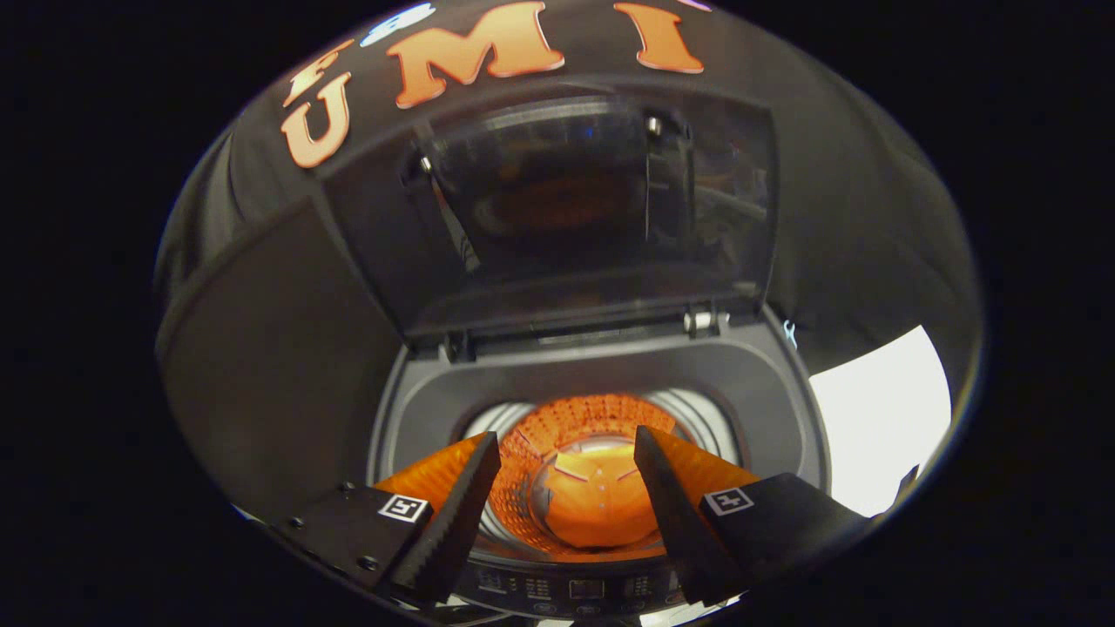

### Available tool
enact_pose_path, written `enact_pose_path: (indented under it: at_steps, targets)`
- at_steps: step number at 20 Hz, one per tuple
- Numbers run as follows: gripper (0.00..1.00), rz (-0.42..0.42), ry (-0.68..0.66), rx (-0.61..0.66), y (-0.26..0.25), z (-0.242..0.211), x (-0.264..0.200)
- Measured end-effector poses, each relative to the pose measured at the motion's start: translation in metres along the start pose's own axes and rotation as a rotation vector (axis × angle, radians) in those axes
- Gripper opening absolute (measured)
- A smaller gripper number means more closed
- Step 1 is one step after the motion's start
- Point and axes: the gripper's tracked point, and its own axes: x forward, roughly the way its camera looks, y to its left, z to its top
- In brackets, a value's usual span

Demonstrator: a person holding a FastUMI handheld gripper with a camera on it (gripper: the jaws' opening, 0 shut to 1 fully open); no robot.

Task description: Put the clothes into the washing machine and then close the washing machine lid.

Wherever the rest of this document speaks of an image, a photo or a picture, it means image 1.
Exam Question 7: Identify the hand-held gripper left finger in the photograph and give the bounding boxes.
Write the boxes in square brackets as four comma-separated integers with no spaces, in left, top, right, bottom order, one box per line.
[269,432,503,609]

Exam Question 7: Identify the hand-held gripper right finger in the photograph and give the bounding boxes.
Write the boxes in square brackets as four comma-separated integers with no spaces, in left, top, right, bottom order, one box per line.
[635,426,873,607]

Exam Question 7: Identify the yellow polo shirt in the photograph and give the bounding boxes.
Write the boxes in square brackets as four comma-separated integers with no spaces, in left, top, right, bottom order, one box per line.
[540,440,663,550]

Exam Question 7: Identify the grey washing machine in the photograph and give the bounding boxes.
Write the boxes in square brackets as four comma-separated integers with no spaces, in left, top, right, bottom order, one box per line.
[366,303,834,624]

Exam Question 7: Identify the white board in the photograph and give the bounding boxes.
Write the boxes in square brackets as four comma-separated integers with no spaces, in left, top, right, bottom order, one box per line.
[808,324,953,517]

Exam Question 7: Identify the grey side table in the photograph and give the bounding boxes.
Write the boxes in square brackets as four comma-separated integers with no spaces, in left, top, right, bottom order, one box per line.
[156,195,411,525]

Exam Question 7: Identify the black backdrop cloth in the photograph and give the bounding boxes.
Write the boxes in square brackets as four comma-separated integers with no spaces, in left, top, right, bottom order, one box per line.
[155,0,983,419]

